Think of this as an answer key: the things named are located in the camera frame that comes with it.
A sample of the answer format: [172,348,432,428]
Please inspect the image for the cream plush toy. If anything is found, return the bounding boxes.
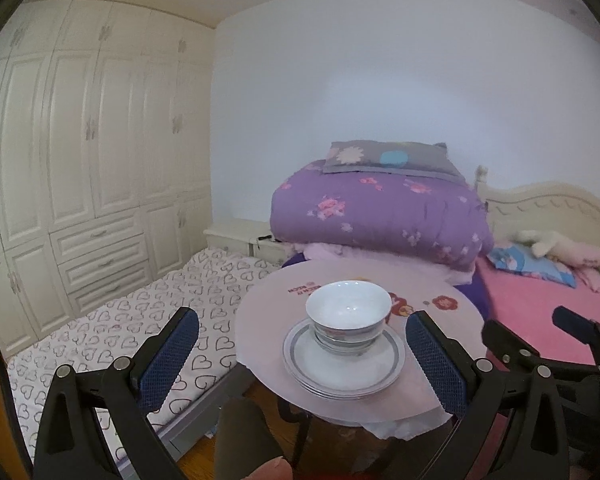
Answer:
[515,230,600,281]

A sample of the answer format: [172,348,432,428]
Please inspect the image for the pink fleece bed blanket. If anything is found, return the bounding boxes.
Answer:
[475,255,600,366]

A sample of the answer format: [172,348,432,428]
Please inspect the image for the person's leg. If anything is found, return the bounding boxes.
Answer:
[216,396,287,480]

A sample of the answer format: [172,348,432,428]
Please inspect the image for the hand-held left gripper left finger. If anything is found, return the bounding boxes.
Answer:
[32,306,201,480]

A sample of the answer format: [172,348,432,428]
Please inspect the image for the pink printed round table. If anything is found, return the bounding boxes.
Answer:
[235,257,486,473]

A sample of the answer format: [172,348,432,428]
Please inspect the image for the cream nightstand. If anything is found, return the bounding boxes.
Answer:
[203,219,288,266]

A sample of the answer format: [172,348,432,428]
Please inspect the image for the white bowl grey band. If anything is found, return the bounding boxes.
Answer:
[314,327,383,351]

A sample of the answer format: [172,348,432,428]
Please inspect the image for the heart print bed sheet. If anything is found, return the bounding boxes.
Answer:
[5,247,281,461]

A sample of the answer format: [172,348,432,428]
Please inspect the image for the blue floral pillow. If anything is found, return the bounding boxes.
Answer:
[487,244,578,288]

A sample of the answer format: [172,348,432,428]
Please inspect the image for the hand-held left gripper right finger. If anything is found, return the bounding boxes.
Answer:
[405,310,571,480]

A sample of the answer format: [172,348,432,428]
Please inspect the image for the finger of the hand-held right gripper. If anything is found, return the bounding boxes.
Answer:
[552,305,600,346]
[481,319,556,368]

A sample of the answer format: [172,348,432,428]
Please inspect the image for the grey floral pillow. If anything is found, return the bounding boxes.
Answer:
[322,141,461,180]

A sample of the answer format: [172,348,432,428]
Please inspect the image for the cream panelled wardrobe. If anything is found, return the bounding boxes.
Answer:
[0,0,218,361]

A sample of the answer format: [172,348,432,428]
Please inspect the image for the purple floral quilt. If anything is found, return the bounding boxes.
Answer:
[270,159,496,273]

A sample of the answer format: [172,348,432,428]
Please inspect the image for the cream bed headboard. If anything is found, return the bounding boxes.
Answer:
[474,165,600,251]

